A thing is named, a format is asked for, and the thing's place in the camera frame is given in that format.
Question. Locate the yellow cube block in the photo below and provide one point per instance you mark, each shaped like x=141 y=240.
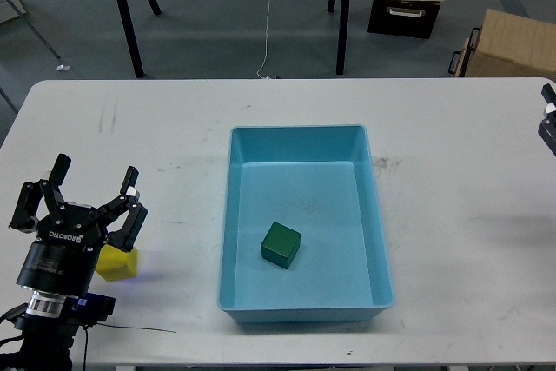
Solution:
x=114 y=264

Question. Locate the black storage box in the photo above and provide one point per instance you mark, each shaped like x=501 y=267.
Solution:
x=414 y=19

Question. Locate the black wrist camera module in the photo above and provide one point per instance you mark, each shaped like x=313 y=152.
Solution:
x=92 y=308

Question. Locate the chair at left edge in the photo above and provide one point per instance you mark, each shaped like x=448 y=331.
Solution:
x=10 y=9

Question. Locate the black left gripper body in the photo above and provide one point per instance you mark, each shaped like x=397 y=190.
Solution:
x=63 y=257

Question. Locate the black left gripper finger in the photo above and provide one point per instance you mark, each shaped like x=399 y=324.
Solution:
x=32 y=193
x=121 y=219

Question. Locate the thin black zip tie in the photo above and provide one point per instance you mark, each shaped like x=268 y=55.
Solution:
x=138 y=328

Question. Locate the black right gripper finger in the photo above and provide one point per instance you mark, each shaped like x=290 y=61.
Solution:
x=546 y=128

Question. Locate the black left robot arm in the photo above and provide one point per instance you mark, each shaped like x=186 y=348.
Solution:
x=47 y=330

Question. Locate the light blue plastic bin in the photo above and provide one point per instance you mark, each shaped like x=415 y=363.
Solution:
x=319 y=181

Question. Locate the green cube block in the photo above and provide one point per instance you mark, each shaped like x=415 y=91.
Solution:
x=280 y=245

